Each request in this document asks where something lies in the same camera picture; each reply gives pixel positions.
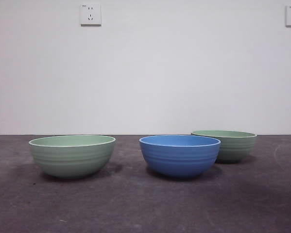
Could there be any blue ribbed bowl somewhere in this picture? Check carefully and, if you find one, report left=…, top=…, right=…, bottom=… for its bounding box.
left=138, top=134, right=222, bottom=180

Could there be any green ribbed bowl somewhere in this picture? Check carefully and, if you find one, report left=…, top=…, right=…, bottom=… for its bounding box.
left=28, top=134, right=117, bottom=180
left=190, top=130, right=258, bottom=164

